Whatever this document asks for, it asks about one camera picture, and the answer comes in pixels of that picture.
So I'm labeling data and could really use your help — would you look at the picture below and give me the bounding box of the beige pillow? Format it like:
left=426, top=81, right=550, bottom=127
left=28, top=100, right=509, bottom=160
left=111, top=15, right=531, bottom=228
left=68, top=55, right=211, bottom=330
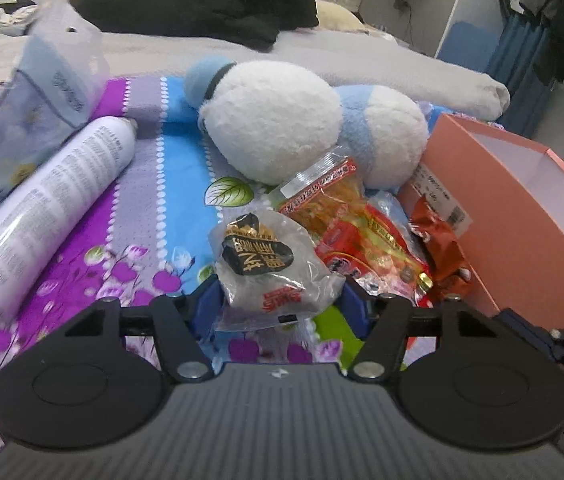
left=316, top=0, right=367, bottom=32

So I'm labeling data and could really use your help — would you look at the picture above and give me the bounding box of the pink cardboard storage box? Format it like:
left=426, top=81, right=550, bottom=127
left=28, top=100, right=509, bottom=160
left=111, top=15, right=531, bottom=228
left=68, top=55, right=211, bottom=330
left=398, top=114, right=564, bottom=330

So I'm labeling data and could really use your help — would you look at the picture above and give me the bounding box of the dark red foil snack packet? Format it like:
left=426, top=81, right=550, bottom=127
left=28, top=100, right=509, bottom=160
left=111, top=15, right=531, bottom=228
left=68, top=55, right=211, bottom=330
left=409, top=196, right=472, bottom=300

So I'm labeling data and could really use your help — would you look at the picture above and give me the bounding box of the black clothing pile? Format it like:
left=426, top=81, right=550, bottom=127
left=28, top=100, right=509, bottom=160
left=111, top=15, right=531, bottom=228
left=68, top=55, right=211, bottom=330
left=70, top=0, right=319, bottom=52

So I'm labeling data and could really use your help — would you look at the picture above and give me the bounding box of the translucent blue zip bag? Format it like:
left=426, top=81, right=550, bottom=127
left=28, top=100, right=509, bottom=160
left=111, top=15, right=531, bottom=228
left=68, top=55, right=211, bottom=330
left=0, top=0, right=108, bottom=203

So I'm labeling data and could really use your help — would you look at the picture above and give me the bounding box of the white spray can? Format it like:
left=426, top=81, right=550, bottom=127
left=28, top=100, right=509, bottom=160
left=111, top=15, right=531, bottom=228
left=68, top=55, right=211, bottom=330
left=0, top=116, right=137, bottom=321

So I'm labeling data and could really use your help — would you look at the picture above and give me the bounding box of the floral purple bed sheet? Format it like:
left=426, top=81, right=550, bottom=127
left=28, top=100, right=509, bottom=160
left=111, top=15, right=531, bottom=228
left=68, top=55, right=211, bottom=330
left=0, top=75, right=459, bottom=461

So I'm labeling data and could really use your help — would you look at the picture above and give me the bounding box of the grey duvet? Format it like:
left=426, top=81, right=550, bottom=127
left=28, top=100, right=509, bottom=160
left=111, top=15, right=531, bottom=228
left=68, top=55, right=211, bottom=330
left=0, top=27, right=512, bottom=122

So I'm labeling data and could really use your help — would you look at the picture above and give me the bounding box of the blue white plush toy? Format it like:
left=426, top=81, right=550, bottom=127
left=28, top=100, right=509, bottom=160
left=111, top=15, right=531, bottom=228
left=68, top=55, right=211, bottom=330
left=183, top=58, right=430, bottom=188

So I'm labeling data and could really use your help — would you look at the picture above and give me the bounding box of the grey clear snack pouch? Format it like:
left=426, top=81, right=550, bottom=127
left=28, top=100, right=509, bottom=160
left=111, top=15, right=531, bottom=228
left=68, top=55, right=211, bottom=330
left=209, top=209, right=345, bottom=332

